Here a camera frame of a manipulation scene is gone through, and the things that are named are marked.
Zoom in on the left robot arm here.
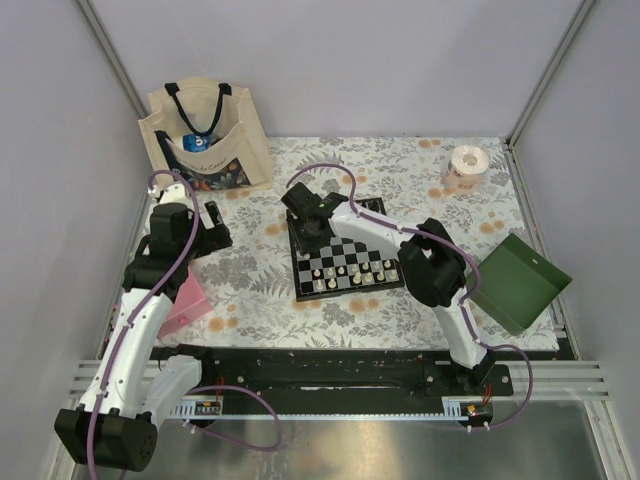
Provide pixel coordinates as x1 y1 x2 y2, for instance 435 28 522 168
54 201 232 472

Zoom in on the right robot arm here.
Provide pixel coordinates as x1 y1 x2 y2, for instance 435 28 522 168
281 182 491 396

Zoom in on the floral patterned table mat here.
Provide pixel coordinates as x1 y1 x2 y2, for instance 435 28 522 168
163 137 528 350

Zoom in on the dark green plastic box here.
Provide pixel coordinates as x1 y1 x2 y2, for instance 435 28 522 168
471 233 572 335

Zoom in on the pink plastic box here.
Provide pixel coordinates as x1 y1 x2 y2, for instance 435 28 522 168
157 269 213 339

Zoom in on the cream canvas tote bag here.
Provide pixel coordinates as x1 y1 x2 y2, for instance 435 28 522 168
138 77 273 191

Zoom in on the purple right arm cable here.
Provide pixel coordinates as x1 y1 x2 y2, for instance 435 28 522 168
285 165 535 432

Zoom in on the black magnetic chess board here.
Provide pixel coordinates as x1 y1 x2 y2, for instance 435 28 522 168
288 229 405 302

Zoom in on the white slotted cable duct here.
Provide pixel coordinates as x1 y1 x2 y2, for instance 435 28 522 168
167 396 224 421

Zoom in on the blue white bottle in bag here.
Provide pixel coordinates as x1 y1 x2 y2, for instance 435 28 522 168
182 133 211 153

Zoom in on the pink wrapped toilet paper roll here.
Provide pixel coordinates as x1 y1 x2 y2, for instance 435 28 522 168
442 145 490 194

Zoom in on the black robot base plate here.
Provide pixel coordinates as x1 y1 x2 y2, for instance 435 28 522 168
151 344 514 417

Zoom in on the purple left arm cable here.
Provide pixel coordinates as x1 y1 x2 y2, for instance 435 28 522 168
84 169 284 480

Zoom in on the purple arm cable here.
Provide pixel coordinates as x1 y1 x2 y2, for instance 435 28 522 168
285 165 535 432
84 169 284 480

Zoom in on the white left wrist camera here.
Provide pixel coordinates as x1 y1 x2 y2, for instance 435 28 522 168
148 182 193 208

